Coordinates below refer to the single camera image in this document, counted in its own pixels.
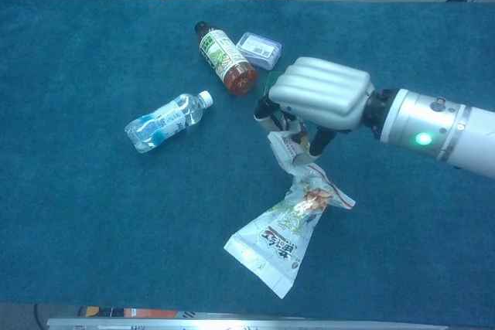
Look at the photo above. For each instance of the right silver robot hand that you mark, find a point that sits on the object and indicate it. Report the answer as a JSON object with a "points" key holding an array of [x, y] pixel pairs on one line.
{"points": [[321, 90]]}

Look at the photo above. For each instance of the green and yellow sponge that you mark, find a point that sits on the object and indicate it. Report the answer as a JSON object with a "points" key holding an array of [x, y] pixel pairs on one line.
{"points": [[272, 79]]}

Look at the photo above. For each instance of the small white snack packet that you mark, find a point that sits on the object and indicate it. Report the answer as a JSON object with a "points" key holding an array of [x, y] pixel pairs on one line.
{"points": [[286, 148]]}

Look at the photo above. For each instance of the clear plastic box with label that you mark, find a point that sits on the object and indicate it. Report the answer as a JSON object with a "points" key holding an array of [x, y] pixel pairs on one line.
{"points": [[257, 48]]}

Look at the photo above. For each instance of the brown tea bottle green label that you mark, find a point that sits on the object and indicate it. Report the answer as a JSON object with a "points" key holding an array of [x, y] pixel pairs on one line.
{"points": [[220, 55]]}

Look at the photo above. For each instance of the large white snack bag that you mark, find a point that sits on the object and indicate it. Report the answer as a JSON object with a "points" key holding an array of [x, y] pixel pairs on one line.
{"points": [[270, 241]]}

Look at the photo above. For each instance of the clear water bottle white cap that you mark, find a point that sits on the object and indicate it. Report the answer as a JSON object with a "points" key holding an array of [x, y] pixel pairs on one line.
{"points": [[162, 125]]}

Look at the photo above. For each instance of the blue felt table cover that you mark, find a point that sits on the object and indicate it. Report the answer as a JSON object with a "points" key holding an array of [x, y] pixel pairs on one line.
{"points": [[77, 210]]}

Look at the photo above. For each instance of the orange flat object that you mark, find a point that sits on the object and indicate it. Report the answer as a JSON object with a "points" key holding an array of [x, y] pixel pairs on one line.
{"points": [[151, 312]]}

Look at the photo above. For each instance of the yellow plastic part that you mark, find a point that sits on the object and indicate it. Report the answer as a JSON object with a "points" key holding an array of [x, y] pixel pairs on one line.
{"points": [[93, 311]]}

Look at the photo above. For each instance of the aluminium rail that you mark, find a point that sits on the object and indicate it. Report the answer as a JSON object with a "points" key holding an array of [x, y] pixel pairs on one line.
{"points": [[232, 323]]}

